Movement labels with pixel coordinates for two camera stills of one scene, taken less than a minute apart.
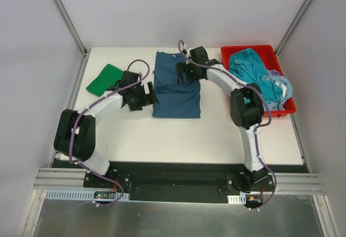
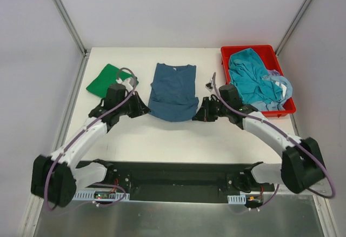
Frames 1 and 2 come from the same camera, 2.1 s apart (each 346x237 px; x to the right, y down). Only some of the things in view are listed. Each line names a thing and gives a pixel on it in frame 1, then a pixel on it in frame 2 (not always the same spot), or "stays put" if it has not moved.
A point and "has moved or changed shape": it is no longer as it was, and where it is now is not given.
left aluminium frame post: x=65 y=15 stays put
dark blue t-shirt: x=175 y=100 has moved or changed shape
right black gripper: x=184 y=72 to x=208 y=110
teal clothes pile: x=250 y=66 stays put
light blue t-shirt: x=286 y=87 stays put
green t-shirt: x=108 y=77 stays put
